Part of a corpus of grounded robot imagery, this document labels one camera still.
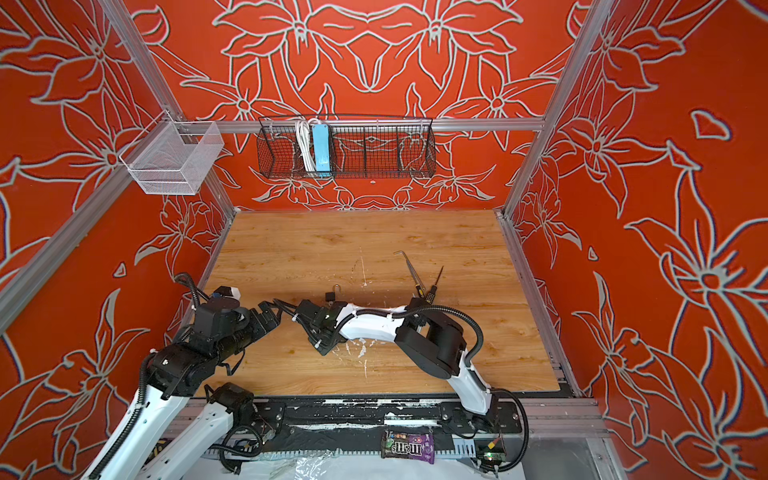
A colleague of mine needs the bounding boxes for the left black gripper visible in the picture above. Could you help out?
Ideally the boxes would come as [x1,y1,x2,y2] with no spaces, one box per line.
[219,298,285,362]

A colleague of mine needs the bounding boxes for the dark padlock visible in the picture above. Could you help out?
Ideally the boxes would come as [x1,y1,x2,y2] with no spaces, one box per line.
[325,284,341,304]

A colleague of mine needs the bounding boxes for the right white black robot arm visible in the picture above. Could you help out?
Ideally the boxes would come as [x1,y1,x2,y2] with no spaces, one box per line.
[270,298,530,474]

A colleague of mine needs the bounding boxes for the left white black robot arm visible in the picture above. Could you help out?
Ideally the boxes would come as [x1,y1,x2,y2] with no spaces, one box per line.
[83,272,280,479]

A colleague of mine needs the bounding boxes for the black yellow screwdriver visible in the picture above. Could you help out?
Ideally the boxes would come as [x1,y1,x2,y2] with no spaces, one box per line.
[425,267,444,304]

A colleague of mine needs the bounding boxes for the clear plastic wrap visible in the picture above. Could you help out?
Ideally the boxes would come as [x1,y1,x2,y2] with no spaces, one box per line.
[246,452,366,479]

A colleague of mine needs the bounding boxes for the purple candy bag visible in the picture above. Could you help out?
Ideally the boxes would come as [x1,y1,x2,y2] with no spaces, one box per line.
[380,430,435,464]

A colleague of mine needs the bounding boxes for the light blue box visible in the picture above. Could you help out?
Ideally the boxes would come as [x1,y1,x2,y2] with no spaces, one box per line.
[312,123,331,176]

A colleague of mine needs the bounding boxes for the small electronics board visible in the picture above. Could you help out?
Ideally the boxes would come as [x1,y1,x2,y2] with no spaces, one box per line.
[475,436,507,474]

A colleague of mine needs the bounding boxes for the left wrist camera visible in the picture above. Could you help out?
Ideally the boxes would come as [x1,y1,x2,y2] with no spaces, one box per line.
[213,286,241,300]

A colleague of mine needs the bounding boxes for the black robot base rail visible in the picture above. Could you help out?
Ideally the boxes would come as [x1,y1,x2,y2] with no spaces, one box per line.
[254,394,525,457]

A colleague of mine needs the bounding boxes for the black wire wall basket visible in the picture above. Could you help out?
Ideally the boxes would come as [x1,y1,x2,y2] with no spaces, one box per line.
[256,115,437,180]

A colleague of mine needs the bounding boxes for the white mesh wall basket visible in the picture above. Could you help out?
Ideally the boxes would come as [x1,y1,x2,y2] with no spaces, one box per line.
[118,111,224,196]

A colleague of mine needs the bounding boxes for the white coiled cable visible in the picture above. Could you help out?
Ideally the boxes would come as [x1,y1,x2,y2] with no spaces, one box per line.
[293,119,318,174]

